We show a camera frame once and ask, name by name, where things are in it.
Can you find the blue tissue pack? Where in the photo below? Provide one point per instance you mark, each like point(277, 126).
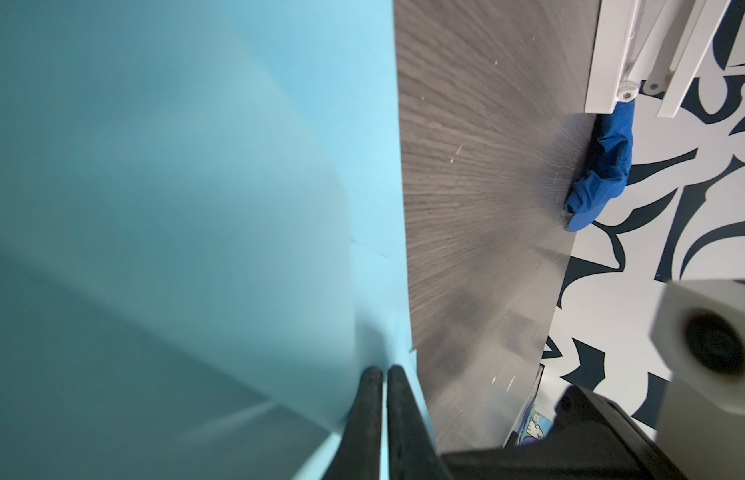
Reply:
point(537, 425)

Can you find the blue cloth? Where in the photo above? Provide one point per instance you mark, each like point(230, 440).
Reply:
point(608, 167)

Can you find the white rectangular box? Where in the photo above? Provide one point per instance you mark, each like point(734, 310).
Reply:
point(652, 47)

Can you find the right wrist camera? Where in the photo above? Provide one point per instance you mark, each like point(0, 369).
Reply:
point(699, 332)

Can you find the light blue paper sheet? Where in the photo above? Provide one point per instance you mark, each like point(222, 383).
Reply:
point(202, 236)

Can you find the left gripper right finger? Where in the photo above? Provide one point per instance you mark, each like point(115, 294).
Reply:
point(411, 451)

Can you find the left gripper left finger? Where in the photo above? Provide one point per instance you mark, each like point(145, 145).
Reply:
point(359, 453)

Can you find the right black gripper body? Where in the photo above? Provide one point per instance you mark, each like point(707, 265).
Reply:
point(592, 438)

